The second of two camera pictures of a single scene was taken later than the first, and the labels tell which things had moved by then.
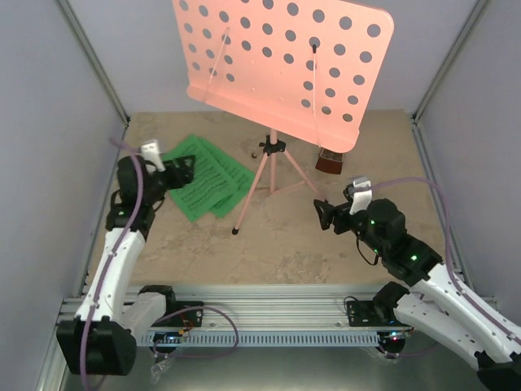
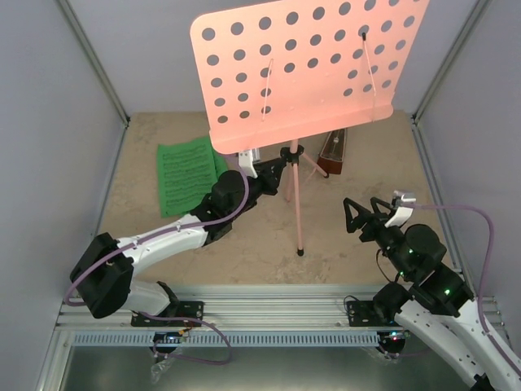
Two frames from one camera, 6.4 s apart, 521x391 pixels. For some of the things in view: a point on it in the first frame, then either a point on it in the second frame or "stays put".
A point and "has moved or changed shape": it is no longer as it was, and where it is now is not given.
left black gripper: x=180 y=182 → x=266 y=175
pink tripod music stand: x=306 y=68 has moved or changed shape
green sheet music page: x=211 y=186 has moved or changed shape
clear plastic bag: x=159 y=367 stays put
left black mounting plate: x=190 y=318 stays put
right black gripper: x=330 y=211 → x=375 y=219
